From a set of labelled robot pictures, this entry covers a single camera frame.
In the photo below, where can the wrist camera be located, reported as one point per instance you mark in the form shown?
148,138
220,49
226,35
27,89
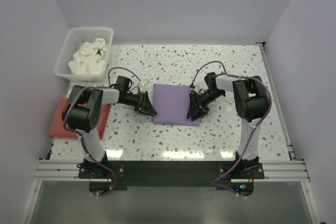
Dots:
142,84
195,87

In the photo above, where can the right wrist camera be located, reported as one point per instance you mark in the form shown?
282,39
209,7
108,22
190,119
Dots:
195,87

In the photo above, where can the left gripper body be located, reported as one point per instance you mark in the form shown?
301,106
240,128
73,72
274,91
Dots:
139,106

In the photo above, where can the purple t shirt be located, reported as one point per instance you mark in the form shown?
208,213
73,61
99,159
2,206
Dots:
171,103

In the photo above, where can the folded red t shirt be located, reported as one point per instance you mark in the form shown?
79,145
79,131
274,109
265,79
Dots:
57,129

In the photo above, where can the white crumpled t shirt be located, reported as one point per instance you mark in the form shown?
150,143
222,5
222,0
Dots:
89,59

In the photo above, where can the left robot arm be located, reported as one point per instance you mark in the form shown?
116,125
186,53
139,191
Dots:
81,113

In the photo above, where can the white plastic laundry basket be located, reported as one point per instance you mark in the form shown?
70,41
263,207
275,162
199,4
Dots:
74,39

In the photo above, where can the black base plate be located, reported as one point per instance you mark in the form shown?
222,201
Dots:
112,183

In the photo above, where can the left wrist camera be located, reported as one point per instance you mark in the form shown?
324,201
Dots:
142,84

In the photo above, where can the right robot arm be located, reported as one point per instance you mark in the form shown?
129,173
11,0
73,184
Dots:
252,102

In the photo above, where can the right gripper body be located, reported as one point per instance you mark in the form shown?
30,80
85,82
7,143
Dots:
206,99

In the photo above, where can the aluminium front rail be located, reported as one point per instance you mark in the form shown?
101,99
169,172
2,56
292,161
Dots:
271,171

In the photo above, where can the aluminium side rail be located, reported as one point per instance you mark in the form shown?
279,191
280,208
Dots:
289,145

